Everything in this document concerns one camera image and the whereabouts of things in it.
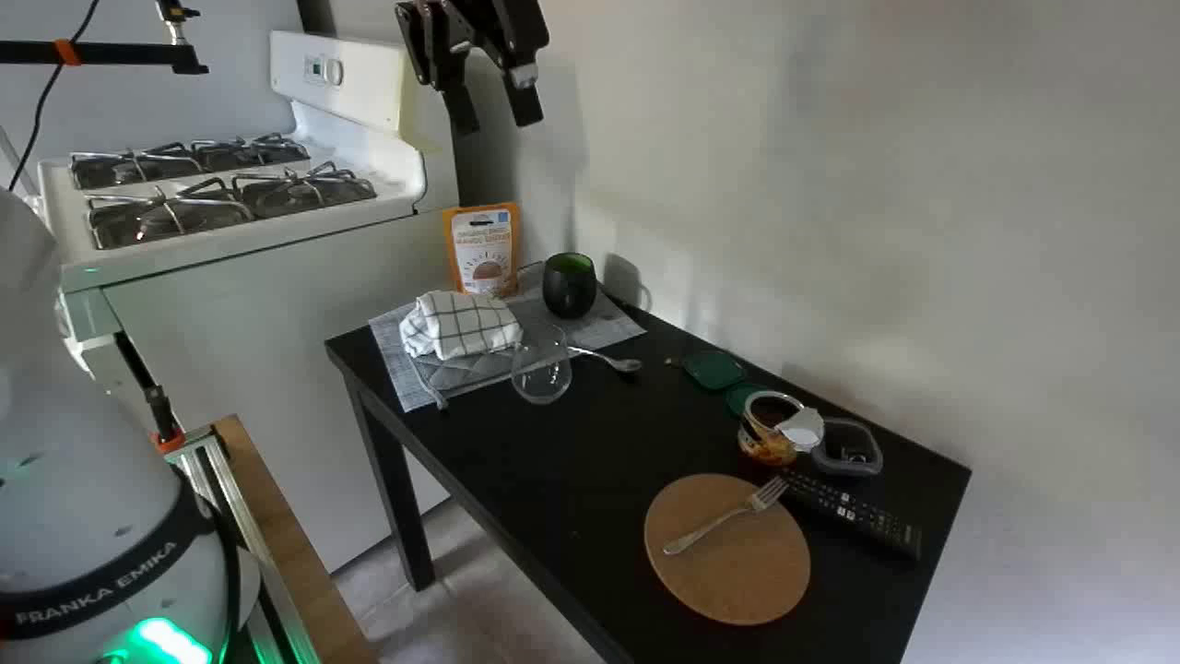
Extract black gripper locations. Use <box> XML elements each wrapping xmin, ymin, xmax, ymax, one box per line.
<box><xmin>395</xmin><ymin>0</ymin><xmax>553</xmax><ymax>135</ymax></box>

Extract orange food packet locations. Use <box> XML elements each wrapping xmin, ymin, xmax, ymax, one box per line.
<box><xmin>438</xmin><ymin>199</ymin><xmax>522</xmax><ymax>303</ymax></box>

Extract dark green mug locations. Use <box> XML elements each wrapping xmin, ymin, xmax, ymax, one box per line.
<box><xmin>538</xmin><ymin>248</ymin><xmax>602</xmax><ymax>322</ymax></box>

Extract white checkered cloth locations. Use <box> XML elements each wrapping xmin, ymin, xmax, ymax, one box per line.
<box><xmin>395</xmin><ymin>286</ymin><xmax>528</xmax><ymax>366</ymax></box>

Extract grey woven placemat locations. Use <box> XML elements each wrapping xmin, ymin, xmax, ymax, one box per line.
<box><xmin>365</xmin><ymin>260</ymin><xmax>649</xmax><ymax>415</ymax></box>

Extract clear glass tray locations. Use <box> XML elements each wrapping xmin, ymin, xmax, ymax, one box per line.
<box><xmin>408</xmin><ymin>311</ymin><xmax>581</xmax><ymax>406</ymax></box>

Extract clear stemless glass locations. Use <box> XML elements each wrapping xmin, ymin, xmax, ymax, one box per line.
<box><xmin>508</xmin><ymin>343</ymin><xmax>580</xmax><ymax>408</ymax></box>

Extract silver spoon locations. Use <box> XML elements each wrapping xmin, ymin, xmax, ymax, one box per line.
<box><xmin>564</xmin><ymin>343</ymin><xmax>644</xmax><ymax>376</ymax></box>

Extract white gas stove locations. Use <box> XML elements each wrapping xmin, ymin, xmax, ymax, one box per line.
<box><xmin>33</xmin><ymin>28</ymin><xmax>465</xmax><ymax>584</ymax></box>

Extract green plastic container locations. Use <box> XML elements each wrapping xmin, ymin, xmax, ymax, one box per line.
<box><xmin>677</xmin><ymin>347</ymin><xmax>749</xmax><ymax>393</ymax></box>

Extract black stand bar orange band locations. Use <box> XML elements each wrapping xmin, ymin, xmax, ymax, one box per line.
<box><xmin>0</xmin><ymin>0</ymin><xmax>212</xmax><ymax>76</ymax></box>

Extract black table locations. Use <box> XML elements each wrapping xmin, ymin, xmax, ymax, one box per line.
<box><xmin>325</xmin><ymin>286</ymin><xmax>972</xmax><ymax>664</ymax></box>

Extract small dark bowl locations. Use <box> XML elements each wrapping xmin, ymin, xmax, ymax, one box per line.
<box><xmin>735</xmin><ymin>386</ymin><xmax>829</xmax><ymax>483</ymax></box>

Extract silver fork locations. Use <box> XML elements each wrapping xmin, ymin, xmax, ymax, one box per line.
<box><xmin>660</xmin><ymin>472</ymin><xmax>791</xmax><ymax>562</ymax></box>

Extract wooden board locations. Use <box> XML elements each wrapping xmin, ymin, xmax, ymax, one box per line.
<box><xmin>209</xmin><ymin>414</ymin><xmax>381</xmax><ymax>664</ymax></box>

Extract round wooden coaster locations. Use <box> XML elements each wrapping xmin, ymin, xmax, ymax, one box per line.
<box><xmin>640</xmin><ymin>472</ymin><xmax>813</xmax><ymax>629</ymax></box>

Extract black remote control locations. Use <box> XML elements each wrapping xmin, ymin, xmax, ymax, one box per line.
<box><xmin>780</xmin><ymin>467</ymin><xmax>930</xmax><ymax>564</ymax></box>

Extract thin black cable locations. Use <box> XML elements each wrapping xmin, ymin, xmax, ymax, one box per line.
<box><xmin>3</xmin><ymin>0</ymin><xmax>105</xmax><ymax>194</ymax></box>

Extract aluminium frame rail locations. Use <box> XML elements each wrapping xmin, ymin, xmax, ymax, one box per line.
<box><xmin>159</xmin><ymin>428</ymin><xmax>308</xmax><ymax>664</ymax></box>

